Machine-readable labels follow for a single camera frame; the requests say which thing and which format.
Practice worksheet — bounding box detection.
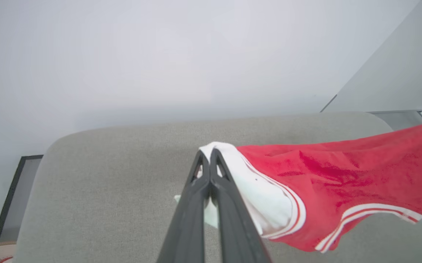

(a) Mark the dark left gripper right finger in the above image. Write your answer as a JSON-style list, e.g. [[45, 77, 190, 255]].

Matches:
[[210, 148, 272, 263]]

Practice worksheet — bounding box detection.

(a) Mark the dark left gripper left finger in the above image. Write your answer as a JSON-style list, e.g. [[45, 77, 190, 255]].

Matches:
[[156, 149, 212, 263]]

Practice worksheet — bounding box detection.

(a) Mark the red and white jersey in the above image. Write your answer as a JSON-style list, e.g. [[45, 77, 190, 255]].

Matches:
[[174, 121, 422, 254]]

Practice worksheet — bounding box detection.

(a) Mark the grey fabric sofa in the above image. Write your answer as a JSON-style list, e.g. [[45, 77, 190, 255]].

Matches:
[[14, 111, 422, 263]]

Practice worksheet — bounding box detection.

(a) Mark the black framed panel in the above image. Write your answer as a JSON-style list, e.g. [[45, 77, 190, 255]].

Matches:
[[0, 155, 44, 244]]

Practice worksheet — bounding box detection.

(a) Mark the glass partition metal frame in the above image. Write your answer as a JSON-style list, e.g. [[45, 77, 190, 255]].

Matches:
[[320, 94, 422, 124]]

